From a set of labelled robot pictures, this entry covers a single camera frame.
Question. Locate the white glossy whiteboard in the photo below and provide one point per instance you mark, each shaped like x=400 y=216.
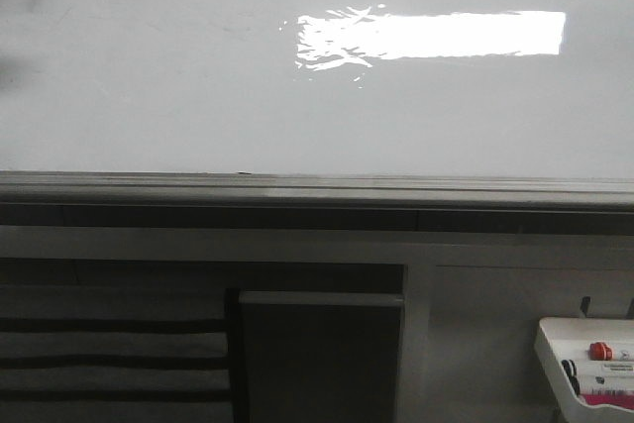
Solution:
x=502 y=88

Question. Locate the pink whiteboard eraser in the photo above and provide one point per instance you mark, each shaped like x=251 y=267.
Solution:
x=624 y=401

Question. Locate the dark grey panel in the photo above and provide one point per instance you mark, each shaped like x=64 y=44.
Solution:
x=321 y=357

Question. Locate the left black tray hook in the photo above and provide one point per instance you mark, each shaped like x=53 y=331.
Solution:
x=584 y=306

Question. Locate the black tray hook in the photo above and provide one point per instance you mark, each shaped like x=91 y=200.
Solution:
x=584 y=306
x=630 y=311

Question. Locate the grey slatted shelf unit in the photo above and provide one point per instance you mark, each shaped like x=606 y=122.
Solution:
x=105 y=354

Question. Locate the red capped white marker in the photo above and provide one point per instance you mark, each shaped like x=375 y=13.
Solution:
x=611 y=351

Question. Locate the right black tray hook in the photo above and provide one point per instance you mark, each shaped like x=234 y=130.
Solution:
x=630 y=311

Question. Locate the white hanging marker tray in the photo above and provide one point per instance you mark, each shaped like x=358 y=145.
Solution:
x=562 y=348

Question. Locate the lower black capped marker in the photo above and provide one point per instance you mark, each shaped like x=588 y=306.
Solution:
x=598 y=385

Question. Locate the grey whiteboard ledge rail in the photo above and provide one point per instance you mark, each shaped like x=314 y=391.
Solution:
x=245 y=200

